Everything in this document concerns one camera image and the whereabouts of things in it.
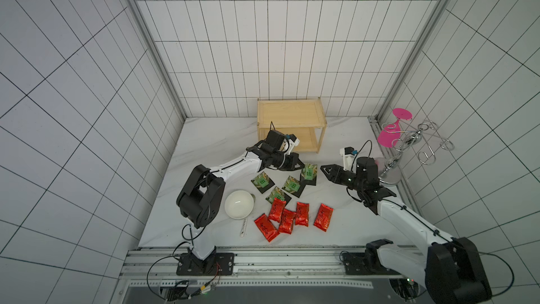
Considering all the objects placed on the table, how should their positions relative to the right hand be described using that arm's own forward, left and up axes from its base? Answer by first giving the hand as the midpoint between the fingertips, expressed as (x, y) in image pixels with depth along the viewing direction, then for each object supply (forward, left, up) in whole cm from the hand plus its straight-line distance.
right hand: (316, 168), depth 83 cm
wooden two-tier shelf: (+22, +5, +7) cm, 24 cm away
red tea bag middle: (-19, +11, -11) cm, 24 cm away
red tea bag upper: (-14, +15, -11) cm, 23 cm away
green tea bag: (0, +2, -2) cm, 3 cm away
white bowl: (-13, +31, -10) cm, 35 cm away
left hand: (-1, +6, -1) cm, 6 cm away
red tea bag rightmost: (-15, -3, -11) cm, 19 cm away
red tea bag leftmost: (-21, +18, -12) cm, 31 cm away
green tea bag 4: (-6, +15, -13) cm, 21 cm away
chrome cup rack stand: (+9, -38, -15) cm, 42 cm away
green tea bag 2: (-2, +9, -13) cm, 16 cm away
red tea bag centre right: (-15, +5, -11) cm, 19 cm away
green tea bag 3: (0, +23, -13) cm, 27 cm away
